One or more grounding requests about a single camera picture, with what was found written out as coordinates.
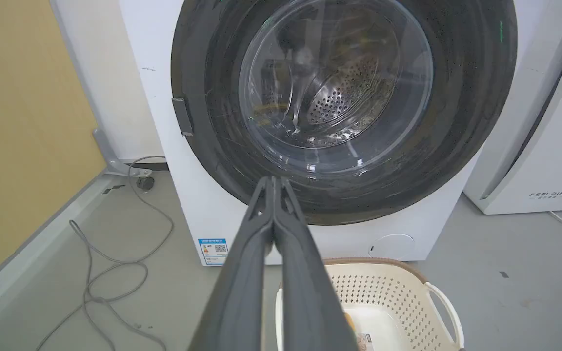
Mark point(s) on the small item in basket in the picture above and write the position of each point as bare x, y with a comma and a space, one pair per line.
359, 334

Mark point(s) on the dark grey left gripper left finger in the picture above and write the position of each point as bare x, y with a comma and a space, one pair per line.
239, 292

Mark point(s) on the white partition panel with caster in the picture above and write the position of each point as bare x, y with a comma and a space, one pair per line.
105, 87

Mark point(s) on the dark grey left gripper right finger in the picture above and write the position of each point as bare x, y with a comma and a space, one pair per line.
305, 292

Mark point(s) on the blue energy label sticker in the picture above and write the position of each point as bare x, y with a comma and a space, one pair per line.
212, 251

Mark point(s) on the white front-load washing machine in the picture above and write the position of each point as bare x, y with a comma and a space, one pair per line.
222, 204

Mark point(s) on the cream perforated laundry basket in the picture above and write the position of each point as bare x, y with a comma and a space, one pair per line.
398, 302

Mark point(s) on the white Feelbird appliance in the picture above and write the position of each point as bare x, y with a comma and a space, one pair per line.
534, 122

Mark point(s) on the round black washing machine door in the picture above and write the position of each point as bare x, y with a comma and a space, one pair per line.
456, 97

